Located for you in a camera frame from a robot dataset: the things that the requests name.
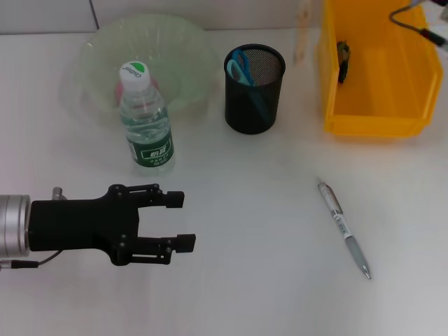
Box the clear water bottle green label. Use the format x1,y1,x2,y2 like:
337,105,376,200
119,60,176,176

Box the translucent green fruit bowl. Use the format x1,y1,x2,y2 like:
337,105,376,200
71,13,221,116

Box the grey clear ballpoint pen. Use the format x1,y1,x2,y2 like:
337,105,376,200
317,178,373,280

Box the pink toy peach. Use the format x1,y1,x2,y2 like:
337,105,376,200
114,78,159,106

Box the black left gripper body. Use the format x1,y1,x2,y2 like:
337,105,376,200
29,184,141,267

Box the black mesh pen holder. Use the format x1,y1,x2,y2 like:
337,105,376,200
223,43,286,135

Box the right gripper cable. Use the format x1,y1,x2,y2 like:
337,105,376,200
388,0,448,49

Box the yellow plastic bin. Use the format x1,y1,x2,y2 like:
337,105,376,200
317,0,445,137

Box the transparent plastic ruler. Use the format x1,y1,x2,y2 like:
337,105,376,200
292,0,313,67

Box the green plastic wrapper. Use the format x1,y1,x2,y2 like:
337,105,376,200
336,40,351,85

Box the blue scissors with sheath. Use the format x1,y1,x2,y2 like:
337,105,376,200
226,49,271,123

